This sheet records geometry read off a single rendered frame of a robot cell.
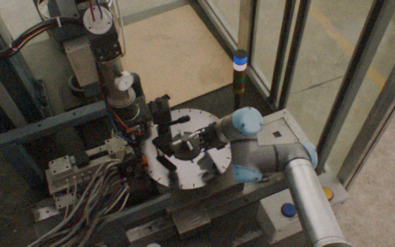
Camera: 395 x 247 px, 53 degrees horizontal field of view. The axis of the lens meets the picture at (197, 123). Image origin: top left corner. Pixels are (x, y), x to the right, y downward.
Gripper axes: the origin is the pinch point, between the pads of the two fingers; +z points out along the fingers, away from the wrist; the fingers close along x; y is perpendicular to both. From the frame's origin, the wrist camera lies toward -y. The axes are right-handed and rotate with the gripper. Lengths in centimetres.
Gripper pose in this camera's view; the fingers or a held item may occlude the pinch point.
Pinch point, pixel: (206, 140)
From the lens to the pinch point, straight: 135.1
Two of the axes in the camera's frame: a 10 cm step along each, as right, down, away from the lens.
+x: 3.3, 9.4, -0.8
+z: -3.6, 2.1, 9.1
